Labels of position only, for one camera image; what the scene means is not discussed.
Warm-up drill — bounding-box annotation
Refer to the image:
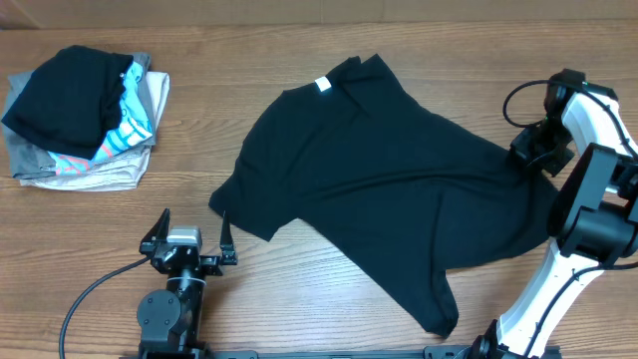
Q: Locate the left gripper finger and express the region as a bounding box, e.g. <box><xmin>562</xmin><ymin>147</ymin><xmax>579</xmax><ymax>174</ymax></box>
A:
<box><xmin>219</xmin><ymin>211</ymin><xmax>234</xmax><ymax>256</ymax></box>
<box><xmin>142</xmin><ymin>208</ymin><xmax>170</xmax><ymax>242</ymax></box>

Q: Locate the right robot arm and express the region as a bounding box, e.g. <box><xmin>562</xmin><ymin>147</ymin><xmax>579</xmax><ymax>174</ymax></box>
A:
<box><xmin>459</xmin><ymin>69</ymin><xmax>637</xmax><ymax>358</ymax></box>

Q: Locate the folded black garment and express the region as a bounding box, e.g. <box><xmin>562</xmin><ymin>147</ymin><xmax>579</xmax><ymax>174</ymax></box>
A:
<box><xmin>2</xmin><ymin>45</ymin><xmax>134</xmax><ymax>160</ymax></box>

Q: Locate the black t-shirt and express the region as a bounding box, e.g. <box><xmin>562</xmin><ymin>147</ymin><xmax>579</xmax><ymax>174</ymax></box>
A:
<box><xmin>209</xmin><ymin>56</ymin><xmax>557</xmax><ymax>337</ymax></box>

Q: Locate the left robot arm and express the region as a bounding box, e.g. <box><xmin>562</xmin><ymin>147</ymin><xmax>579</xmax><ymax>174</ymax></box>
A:
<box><xmin>137</xmin><ymin>209</ymin><xmax>238</xmax><ymax>359</ymax></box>

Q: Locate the folded beige garment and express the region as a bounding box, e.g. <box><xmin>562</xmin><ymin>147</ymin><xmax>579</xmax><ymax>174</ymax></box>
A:
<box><xmin>20</xmin><ymin>72</ymin><xmax>170</xmax><ymax>191</ymax></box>

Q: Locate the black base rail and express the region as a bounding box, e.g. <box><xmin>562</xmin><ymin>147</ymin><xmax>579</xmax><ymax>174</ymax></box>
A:
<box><xmin>119</xmin><ymin>344</ymin><xmax>563</xmax><ymax>359</ymax></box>

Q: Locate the folded blue striped garment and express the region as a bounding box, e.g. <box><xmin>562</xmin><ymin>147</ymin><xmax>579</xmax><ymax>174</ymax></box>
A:
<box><xmin>49</xmin><ymin>62</ymin><xmax>154</xmax><ymax>176</ymax></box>

